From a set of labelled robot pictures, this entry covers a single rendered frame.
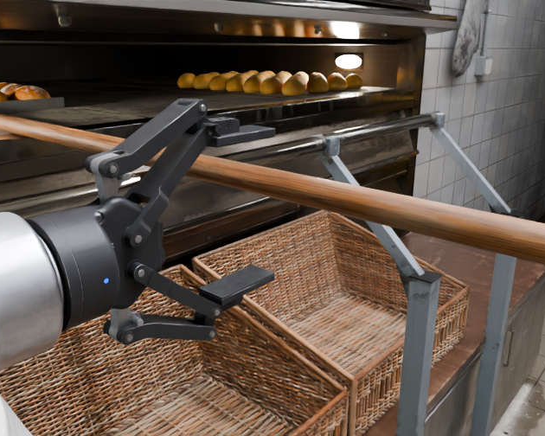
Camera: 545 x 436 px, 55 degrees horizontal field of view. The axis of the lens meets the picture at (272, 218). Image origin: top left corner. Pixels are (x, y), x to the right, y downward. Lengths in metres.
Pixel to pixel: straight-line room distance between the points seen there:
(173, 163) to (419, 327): 0.67
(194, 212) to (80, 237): 0.91
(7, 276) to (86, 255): 0.05
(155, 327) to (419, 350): 0.65
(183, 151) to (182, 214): 0.83
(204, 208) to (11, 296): 0.98
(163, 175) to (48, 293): 0.12
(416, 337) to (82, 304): 0.73
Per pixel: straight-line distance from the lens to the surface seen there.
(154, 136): 0.37
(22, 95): 1.46
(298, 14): 1.25
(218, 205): 1.29
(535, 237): 0.42
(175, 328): 0.43
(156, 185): 0.38
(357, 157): 1.78
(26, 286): 0.31
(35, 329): 0.32
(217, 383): 1.27
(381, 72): 2.18
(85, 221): 0.35
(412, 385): 1.03
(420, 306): 0.95
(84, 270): 0.33
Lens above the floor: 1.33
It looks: 18 degrees down
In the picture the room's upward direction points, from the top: straight up
